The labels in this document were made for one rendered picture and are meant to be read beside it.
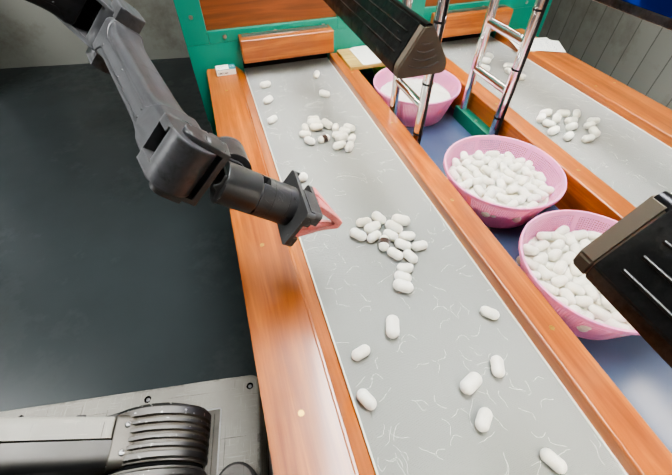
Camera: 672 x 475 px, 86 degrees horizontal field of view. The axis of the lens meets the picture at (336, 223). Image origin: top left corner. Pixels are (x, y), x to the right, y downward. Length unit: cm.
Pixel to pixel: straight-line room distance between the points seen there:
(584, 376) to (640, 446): 9
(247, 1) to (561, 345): 118
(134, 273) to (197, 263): 26
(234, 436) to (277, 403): 32
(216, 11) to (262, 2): 14
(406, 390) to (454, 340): 11
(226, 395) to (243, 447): 11
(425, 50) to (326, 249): 38
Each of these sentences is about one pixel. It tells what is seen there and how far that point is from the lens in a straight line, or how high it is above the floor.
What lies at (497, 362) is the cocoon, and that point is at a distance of 61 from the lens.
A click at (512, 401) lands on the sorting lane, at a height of 74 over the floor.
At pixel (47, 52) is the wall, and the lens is 394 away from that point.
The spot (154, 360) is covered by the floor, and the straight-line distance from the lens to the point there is 153.
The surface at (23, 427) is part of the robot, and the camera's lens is 57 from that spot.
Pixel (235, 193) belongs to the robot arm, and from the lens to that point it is 46.
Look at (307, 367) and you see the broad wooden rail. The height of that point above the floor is 76.
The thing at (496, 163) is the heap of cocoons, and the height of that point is 74.
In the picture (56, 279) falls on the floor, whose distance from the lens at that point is 195.
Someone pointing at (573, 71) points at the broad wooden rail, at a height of 76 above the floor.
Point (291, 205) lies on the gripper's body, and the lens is 49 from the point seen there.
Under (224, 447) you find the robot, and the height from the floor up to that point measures 47.
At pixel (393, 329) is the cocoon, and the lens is 59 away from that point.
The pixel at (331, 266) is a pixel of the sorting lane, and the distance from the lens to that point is 67.
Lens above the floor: 128
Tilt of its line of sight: 47 degrees down
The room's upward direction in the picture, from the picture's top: straight up
